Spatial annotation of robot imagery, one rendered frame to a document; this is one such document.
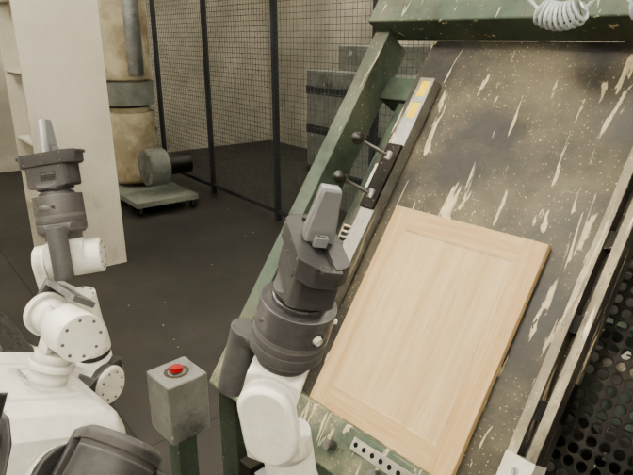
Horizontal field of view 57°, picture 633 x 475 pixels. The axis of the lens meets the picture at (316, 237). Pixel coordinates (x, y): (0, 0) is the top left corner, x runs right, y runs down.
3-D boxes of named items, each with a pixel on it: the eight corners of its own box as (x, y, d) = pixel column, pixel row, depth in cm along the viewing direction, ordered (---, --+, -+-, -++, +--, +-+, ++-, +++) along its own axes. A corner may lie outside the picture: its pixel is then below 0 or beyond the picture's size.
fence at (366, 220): (289, 382, 161) (280, 379, 159) (427, 85, 171) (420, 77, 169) (300, 389, 158) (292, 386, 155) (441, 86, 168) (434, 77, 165)
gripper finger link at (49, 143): (49, 120, 108) (55, 153, 108) (38, 119, 105) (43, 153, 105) (56, 119, 108) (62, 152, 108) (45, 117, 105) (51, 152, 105)
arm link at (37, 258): (84, 234, 111) (100, 294, 117) (34, 240, 109) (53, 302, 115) (80, 248, 105) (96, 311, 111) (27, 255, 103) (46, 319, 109)
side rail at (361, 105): (250, 352, 183) (225, 345, 175) (393, 51, 195) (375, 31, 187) (261, 360, 179) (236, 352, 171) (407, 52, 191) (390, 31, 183)
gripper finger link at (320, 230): (346, 189, 59) (331, 241, 62) (316, 185, 58) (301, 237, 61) (349, 196, 58) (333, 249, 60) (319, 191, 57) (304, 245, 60)
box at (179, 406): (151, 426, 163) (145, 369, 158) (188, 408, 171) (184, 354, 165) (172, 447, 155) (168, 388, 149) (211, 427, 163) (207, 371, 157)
